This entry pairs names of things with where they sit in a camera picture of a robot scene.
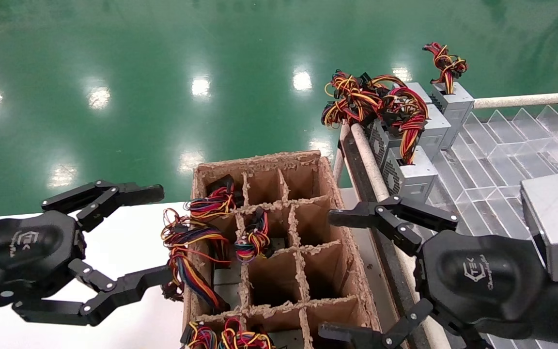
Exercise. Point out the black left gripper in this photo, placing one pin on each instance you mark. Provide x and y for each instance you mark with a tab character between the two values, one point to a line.
17	252

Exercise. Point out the white rack post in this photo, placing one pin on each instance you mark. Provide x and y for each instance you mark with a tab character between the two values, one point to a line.
339	165

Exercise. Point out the long white rack tube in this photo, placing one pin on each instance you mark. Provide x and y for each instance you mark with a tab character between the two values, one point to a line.
371	165

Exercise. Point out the brown cardboard divider box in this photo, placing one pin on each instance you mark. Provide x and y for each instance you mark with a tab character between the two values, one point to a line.
347	261

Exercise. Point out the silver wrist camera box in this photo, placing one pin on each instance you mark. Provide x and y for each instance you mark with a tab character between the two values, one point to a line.
555	218

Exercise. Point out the clear plastic divider tray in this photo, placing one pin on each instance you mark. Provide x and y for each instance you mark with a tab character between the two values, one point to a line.
492	160

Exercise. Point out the white rack crossbar tube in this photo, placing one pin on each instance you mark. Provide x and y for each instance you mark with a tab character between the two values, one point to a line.
516	101

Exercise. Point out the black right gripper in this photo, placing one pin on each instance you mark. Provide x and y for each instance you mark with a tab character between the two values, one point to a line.
482	278

